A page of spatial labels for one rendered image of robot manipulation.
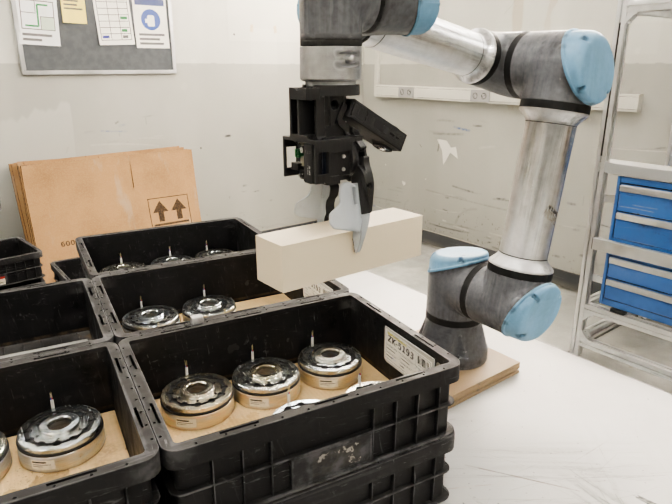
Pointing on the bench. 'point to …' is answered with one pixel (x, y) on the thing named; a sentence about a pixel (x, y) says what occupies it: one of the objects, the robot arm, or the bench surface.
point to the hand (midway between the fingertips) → (343, 236)
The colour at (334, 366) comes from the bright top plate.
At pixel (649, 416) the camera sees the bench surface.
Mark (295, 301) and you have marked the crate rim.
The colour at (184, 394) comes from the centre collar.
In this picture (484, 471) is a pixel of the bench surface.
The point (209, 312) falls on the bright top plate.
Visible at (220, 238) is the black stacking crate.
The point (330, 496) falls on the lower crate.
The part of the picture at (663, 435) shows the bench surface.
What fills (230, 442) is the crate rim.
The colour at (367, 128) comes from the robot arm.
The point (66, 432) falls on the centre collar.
